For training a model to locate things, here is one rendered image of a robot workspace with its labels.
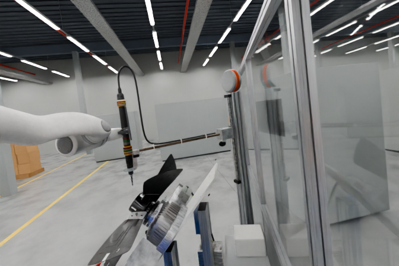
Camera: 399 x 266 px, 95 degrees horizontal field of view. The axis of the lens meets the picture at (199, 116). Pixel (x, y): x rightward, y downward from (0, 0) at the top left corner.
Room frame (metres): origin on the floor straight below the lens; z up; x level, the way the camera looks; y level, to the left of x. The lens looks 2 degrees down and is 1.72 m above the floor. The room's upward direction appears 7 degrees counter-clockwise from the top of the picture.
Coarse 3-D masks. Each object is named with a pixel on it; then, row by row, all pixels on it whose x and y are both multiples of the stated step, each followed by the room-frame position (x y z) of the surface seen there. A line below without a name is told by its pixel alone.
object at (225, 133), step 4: (220, 128) 1.24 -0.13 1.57; (224, 128) 1.21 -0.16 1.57; (228, 128) 1.21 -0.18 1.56; (232, 128) 1.22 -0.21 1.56; (220, 132) 1.20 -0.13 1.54; (224, 132) 1.19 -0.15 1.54; (228, 132) 1.21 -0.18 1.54; (232, 132) 1.22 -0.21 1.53; (220, 136) 1.21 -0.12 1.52; (224, 136) 1.19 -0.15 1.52; (228, 136) 1.20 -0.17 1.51; (232, 136) 1.22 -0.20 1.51
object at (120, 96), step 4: (120, 88) 0.95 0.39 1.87; (120, 92) 0.95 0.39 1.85; (120, 96) 0.94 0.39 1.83; (128, 156) 0.94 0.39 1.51; (128, 160) 0.94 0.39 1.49; (132, 160) 0.96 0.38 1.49; (128, 164) 0.94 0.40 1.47; (132, 164) 0.96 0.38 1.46; (128, 168) 0.94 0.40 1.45; (128, 172) 0.95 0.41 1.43; (132, 172) 0.96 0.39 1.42
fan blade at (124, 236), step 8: (120, 224) 0.91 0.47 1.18; (128, 224) 0.89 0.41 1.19; (136, 224) 0.88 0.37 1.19; (120, 232) 0.84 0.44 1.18; (128, 232) 0.83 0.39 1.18; (136, 232) 0.82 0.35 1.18; (112, 240) 0.81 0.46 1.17; (120, 240) 0.79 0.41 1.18; (128, 240) 0.77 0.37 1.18; (104, 248) 0.78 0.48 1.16; (112, 248) 0.76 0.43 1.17; (128, 248) 0.72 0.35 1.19; (96, 256) 0.76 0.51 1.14; (104, 256) 0.73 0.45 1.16; (112, 256) 0.71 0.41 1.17; (88, 264) 0.74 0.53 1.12
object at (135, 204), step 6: (138, 198) 1.02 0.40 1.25; (132, 204) 1.00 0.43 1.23; (138, 204) 1.00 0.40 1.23; (144, 204) 1.01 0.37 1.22; (150, 204) 1.04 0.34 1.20; (156, 204) 1.02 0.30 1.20; (132, 210) 1.00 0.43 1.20; (138, 210) 0.99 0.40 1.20; (144, 210) 1.00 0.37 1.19; (150, 210) 1.00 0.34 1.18; (150, 216) 0.98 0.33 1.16; (144, 222) 0.98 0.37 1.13
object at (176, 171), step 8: (160, 176) 0.89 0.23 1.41; (168, 176) 0.94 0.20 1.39; (176, 176) 0.98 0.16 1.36; (144, 184) 0.86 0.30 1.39; (152, 184) 0.92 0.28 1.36; (160, 184) 0.96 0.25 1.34; (168, 184) 0.99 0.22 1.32; (144, 192) 0.96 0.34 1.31; (152, 192) 0.99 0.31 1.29; (160, 192) 1.02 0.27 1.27
